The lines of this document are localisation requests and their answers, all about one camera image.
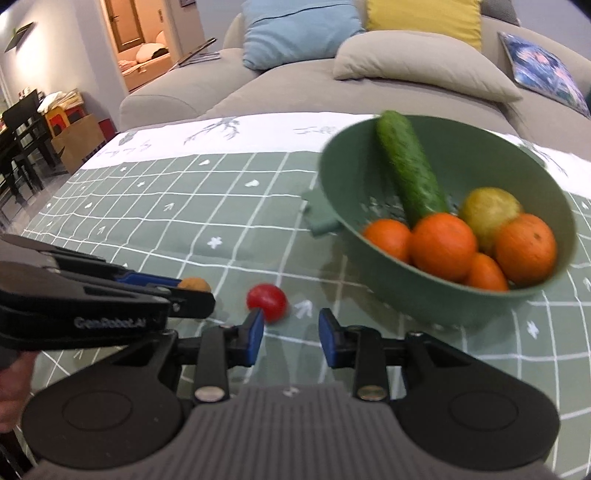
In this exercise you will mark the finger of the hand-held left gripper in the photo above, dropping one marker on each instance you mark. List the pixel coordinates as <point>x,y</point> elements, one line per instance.
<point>184,302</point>
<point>147,278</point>

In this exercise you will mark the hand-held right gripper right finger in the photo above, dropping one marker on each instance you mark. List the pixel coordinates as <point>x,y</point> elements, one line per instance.
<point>328,337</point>

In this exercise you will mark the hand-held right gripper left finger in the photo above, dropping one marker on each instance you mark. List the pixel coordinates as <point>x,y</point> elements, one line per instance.
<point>254,337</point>

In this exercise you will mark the small brown longan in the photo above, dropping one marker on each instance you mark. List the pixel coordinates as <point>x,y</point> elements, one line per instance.
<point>195,283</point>

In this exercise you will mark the small red tomato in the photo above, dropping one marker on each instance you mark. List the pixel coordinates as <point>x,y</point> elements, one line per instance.
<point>267,301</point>

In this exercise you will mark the orange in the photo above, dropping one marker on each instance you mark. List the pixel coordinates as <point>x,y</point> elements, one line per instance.
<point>485,274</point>
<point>443,247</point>
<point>526,249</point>
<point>388,240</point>

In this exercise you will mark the green colander bowl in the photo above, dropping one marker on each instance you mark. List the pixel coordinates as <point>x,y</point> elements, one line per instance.
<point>351,194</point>

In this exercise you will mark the green cucumber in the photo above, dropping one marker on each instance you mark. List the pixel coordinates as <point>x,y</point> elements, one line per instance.
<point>411,166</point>

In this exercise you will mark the yellow-green melon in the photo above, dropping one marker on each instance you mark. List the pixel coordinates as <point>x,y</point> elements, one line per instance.
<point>489,212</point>

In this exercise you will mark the person's left hand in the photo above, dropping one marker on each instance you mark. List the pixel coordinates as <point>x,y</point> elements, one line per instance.
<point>14,392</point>

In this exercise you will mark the green checked tablecloth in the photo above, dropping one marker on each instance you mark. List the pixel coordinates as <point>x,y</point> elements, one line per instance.
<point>207,207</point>

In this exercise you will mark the brown paper bag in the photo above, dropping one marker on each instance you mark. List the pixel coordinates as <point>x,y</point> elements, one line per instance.
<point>76,141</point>

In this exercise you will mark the red shopping bag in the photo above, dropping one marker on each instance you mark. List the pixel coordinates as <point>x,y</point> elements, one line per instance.
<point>107,128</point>

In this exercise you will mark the yellow and red stool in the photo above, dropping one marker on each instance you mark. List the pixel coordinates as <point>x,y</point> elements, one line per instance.
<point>57,121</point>

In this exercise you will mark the black dining chair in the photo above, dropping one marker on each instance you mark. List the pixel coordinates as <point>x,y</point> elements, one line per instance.
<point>27,134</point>

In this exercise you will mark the stack of papers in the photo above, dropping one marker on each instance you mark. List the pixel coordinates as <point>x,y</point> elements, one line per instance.
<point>60,100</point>

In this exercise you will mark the bed with white bedding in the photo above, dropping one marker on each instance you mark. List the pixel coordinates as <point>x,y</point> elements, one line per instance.
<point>145,55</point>

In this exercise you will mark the beige fabric sofa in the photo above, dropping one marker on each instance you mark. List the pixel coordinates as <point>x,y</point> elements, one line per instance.
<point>277,92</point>

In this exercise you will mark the beige pillow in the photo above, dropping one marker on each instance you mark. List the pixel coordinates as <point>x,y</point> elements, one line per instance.
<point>415,67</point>

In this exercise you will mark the light blue pillow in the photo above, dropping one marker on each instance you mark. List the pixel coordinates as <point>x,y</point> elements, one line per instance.
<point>295,32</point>

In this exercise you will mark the yellow pillow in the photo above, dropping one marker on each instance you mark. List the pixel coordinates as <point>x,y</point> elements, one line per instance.
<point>425,21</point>

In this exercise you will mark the blue printed pillow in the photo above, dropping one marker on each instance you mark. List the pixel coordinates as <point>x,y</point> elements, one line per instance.
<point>545,69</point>

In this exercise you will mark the grey checked pillow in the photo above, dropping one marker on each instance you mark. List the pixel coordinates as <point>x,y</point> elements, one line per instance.
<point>498,9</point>

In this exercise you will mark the dark wall-mounted device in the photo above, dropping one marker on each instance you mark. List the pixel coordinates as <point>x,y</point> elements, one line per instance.
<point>19,36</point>

